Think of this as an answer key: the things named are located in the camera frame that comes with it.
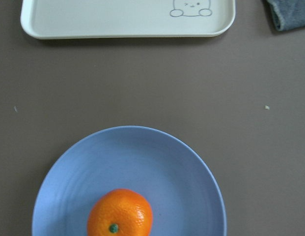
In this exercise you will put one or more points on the blue plate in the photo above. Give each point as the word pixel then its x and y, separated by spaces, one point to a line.
pixel 184 196

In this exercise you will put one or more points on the orange fruit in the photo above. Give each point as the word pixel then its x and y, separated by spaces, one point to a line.
pixel 121 212

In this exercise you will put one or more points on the cream rabbit tray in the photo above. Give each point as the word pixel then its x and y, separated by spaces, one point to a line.
pixel 62 19

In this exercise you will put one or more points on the grey folded cloth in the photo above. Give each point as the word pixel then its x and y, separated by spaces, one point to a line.
pixel 287 14

